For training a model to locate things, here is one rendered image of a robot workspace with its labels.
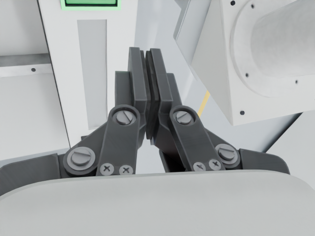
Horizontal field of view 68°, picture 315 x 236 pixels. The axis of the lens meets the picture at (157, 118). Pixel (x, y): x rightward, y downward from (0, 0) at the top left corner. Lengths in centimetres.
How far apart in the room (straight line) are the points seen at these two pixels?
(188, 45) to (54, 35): 31
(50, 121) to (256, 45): 44
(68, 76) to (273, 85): 36
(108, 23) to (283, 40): 26
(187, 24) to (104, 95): 23
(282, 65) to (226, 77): 9
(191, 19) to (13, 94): 36
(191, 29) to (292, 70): 20
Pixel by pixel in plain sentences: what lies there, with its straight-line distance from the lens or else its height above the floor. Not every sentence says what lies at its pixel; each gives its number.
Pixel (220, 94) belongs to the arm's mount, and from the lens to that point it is 46.
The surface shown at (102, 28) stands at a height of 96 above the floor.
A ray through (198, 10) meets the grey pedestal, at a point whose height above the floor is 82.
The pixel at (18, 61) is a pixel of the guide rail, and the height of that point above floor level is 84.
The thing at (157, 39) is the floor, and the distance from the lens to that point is 151.
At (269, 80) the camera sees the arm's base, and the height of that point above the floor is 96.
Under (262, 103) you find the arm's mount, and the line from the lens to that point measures 48.
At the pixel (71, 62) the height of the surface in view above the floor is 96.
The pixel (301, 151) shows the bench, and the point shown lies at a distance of 349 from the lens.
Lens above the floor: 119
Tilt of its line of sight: 36 degrees down
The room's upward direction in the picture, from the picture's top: 156 degrees clockwise
